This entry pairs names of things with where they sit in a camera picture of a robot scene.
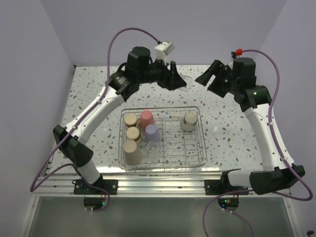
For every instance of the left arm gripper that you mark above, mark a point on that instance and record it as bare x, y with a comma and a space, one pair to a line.
171, 80

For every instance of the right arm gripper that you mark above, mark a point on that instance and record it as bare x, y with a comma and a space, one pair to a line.
218, 67

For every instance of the small clear glass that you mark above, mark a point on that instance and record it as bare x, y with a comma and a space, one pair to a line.
188, 81

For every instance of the steel cork-band cup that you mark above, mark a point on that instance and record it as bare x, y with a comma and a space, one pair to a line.
189, 121
131, 120

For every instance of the coral red plastic cup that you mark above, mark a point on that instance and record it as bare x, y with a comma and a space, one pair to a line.
146, 118

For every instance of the purple plastic cup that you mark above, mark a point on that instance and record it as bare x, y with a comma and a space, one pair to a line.
152, 134

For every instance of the steel cup with cork band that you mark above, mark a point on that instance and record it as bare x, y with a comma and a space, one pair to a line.
134, 134

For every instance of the large clear glass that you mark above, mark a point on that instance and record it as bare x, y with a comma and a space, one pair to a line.
153, 150

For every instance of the tall beige cup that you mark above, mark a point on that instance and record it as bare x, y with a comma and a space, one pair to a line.
132, 152

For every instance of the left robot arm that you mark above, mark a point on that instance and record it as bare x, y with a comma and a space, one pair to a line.
137, 70

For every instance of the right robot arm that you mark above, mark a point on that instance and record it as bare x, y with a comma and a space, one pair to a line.
279, 169

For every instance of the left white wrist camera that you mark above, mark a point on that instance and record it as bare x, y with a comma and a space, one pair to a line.
163, 50

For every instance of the wire dish rack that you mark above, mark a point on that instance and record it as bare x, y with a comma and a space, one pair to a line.
180, 149

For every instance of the aluminium rail frame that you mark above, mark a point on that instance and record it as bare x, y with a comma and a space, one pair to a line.
166, 202

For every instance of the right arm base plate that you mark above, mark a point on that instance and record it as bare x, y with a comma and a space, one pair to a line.
216, 187

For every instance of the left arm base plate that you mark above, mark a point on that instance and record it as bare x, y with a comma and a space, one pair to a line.
81, 188

